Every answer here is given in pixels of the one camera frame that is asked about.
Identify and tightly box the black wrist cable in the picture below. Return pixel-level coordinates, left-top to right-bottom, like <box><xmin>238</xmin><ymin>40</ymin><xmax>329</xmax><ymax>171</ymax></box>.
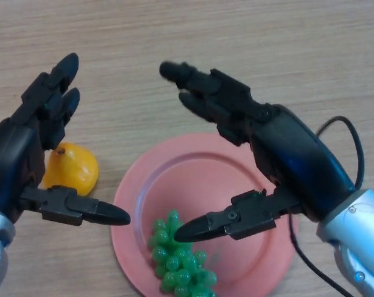
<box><xmin>288</xmin><ymin>116</ymin><xmax>366</xmax><ymax>297</ymax></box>

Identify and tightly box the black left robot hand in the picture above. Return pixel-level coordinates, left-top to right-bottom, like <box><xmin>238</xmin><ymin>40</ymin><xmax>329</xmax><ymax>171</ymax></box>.
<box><xmin>0</xmin><ymin>52</ymin><xmax>132</xmax><ymax>227</ymax></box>

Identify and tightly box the yellow pear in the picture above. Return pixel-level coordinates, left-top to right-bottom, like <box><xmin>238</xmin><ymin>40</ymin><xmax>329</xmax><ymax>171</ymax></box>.
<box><xmin>40</xmin><ymin>142</ymin><xmax>100</xmax><ymax>196</ymax></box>

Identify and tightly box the green grape bunch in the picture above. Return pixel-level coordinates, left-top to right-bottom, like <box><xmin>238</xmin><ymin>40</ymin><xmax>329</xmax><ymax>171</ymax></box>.
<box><xmin>148</xmin><ymin>209</ymin><xmax>219</xmax><ymax>297</ymax></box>

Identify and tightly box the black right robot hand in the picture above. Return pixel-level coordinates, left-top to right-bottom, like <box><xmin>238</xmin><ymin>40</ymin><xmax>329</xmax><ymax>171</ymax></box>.
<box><xmin>159</xmin><ymin>61</ymin><xmax>362</xmax><ymax>244</ymax></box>

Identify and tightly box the pink round plate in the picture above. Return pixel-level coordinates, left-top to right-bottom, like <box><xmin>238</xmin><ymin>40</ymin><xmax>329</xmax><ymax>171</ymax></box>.
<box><xmin>111</xmin><ymin>132</ymin><xmax>299</xmax><ymax>297</ymax></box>

